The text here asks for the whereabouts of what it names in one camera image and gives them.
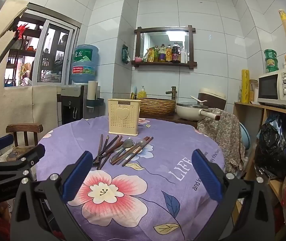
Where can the woven basket basin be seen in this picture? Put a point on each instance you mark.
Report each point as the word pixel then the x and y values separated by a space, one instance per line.
pixel 158 106

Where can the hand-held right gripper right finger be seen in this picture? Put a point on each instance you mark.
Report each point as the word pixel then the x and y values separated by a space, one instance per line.
pixel 208 178

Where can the white slim bottle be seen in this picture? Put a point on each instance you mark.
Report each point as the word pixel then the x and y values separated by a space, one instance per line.
pixel 186 56

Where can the blue water jug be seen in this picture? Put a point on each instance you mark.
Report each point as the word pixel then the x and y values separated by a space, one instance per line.
pixel 84 62

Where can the cat print cushion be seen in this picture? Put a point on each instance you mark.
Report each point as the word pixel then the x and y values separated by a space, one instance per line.
pixel 17 153

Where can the purple floral tablecloth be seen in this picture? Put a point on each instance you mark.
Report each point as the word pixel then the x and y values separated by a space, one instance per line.
pixel 158 180

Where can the yellow roll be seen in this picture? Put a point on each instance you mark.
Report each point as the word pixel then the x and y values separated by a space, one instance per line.
pixel 245 86

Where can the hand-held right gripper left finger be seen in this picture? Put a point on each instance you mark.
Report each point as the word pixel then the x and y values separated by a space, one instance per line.
pixel 77 175

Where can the blue basin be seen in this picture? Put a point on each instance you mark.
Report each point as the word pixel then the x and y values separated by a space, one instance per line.
pixel 245 136

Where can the dark soy sauce bottle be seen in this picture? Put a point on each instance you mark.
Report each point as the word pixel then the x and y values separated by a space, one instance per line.
pixel 176 54

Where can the white rice paddle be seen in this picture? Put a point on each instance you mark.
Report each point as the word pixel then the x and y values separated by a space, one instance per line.
pixel 199 100

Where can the stack of green noodle cups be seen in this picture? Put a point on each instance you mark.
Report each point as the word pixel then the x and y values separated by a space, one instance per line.
pixel 271 60

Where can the dark wooden chair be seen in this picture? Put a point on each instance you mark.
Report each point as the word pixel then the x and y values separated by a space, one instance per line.
pixel 24 128

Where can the metal spoon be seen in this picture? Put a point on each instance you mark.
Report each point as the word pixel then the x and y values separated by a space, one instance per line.
pixel 127 143
pixel 141 142

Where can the glass jar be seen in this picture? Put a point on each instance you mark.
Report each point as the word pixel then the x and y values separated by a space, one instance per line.
pixel 253 91

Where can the yellow soap dispenser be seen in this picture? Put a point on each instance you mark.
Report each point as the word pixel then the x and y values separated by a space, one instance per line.
pixel 142 94

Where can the cream pan with lid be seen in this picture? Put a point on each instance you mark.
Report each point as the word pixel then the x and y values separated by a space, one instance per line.
pixel 188 111

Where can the green wall holder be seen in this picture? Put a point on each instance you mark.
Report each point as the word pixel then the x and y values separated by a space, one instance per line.
pixel 125 54

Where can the wooden shelf unit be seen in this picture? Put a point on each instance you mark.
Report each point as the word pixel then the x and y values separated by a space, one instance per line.
pixel 248 113

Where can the pile of brown chopsticks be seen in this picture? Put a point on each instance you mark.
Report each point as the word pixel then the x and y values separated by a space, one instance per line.
pixel 105 148

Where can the beige cloth cover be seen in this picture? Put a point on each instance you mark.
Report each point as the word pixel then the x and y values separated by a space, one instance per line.
pixel 20 105

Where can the black plastic bag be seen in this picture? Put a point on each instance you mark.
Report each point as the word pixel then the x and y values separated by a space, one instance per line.
pixel 273 150

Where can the cream plastic utensil holder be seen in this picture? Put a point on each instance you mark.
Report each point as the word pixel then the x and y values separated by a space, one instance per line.
pixel 124 123

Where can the white microwave oven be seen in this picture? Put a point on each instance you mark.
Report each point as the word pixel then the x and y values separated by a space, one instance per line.
pixel 270 87

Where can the yellow oil bottle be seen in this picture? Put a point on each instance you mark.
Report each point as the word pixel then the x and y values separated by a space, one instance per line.
pixel 168 54
pixel 162 54

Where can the white paper cup tube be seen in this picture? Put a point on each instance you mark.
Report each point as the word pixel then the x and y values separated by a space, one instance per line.
pixel 92 93

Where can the small yellow-green bottle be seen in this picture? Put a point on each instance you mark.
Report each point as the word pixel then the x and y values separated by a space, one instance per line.
pixel 156 55

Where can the floral patterned cloth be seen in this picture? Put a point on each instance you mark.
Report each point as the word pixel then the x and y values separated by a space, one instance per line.
pixel 225 135

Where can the bronze faucet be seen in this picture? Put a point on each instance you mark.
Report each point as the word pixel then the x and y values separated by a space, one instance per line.
pixel 173 93

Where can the dark wooden counter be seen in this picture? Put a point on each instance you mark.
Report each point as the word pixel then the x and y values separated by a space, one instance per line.
pixel 163 119

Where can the sliding window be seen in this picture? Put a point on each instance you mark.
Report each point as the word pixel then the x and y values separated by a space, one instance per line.
pixel 52 55

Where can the brown and cream rice cooker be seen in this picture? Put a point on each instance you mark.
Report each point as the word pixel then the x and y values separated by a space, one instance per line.
pixel 215 96

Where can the black water dispenser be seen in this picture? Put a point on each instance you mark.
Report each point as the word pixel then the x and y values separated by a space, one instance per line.
pixel 70 105

